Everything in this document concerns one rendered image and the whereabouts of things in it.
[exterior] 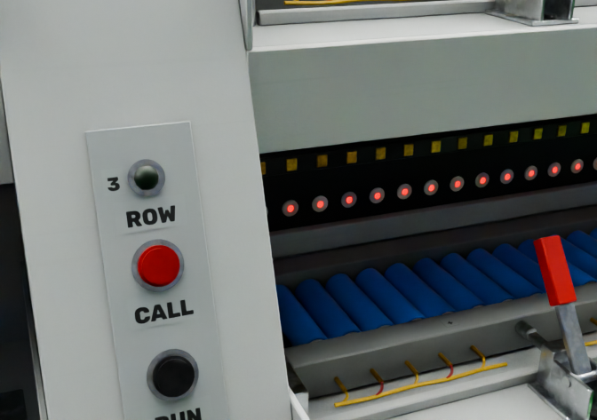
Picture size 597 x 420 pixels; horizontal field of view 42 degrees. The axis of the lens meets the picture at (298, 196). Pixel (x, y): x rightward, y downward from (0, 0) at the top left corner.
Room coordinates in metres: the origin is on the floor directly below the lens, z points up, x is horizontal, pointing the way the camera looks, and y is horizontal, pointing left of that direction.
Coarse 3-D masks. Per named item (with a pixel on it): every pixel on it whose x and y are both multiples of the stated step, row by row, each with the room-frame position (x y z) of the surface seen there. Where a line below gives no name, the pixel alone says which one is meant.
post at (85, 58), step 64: (0, 0) 0.28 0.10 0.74; (64, 0) 0.29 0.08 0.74; (128, 0) 0.30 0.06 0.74; (192, 0) 0.31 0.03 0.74; (0, 64) 0.28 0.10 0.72; (64, 64) 0.29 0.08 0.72; (128, 64) 0.30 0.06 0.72; (192, 64) 0.31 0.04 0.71; (64, 128) 0.29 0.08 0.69; (192, 128) 0.31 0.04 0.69; (64, 192) 0.29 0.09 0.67; (256, 192) 0.31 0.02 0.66; (64, 256) 0.29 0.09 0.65; (256, 256) 0.31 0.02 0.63; (64, 320) 0.29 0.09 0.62; (256, 320) 0.31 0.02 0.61; (64, 384) 0.29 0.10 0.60; (256, 384) 0.31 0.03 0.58
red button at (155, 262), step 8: (152, 248) 0.29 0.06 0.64; (160, 248) 0.30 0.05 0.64; (168, 248) 0.30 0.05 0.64; (144, 256) 0.29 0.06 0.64; (152, 256) 0.29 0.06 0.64; (160, 256) 0.29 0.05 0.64; (168, 256) 0.30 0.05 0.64; (176, 256) 0.30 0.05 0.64; (144, 264) 0.29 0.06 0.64; (152, 264) 0.29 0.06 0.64; (160, 264) 0.29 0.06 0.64; (168, 264) 0.30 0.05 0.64; (176, 264) 0.30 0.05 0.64; (144, 272) 0.29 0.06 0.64; (152, 272) 0.29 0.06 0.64; (160, 272) 0.29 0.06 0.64; (168, 272) 0.30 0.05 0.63; (176, 272) 0.30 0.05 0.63; (144, 280) 0.29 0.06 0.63; (152, 280) 0.29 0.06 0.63; (160, 280) 0.29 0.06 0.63; (168, 280) 0.29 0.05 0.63
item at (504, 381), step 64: (512, 128) 0.53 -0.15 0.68; (576, 128) 0.56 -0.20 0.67; (320, 192) 0.50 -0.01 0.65; (384, 192) 0.51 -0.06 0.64; (448, 192) 0.53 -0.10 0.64; (512, 192) 0.56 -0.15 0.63; (576, 192) 0.57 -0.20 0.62; (320, 256) 0.50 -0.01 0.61; (384, 256) 0.50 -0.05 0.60; (448, 256) 0.51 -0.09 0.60; (512, 256) 0.51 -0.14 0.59; (576, 256) 0.51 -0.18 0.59; (320, 320) 0.44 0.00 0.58; (384, 320) 0.43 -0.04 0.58; (448, 320) 0.42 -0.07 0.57; (512, 320) 0.43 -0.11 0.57; (576, 320) 0.39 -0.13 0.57; (320, 384) 0.39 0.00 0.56; (384, 384) 0.41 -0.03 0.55; (448, 384) 0.41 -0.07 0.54; (512, 384) 0.41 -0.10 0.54; (576, 384) 0.38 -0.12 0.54
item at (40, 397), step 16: (32, 320) 0.37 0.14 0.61; (32, 336) 0.36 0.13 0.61; (0, 352) 0.43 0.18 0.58; (16, 352) 0.43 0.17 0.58; (32, 352) 0.35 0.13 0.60; (0, 368) 0.42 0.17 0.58; (16, 368) 0.42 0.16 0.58; (32, 368) 0.42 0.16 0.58; (0, 384) 0.41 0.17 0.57; (16, 384) 0.41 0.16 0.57; (32, 384) 0.41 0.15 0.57; (0, 400) 0.35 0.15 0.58; (16, 400) 0.35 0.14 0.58; (32, 400) 0.39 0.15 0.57; (0, 416) 0.34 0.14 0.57; (16, 416) 0.34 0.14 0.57; (32, 416) 0.38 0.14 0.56
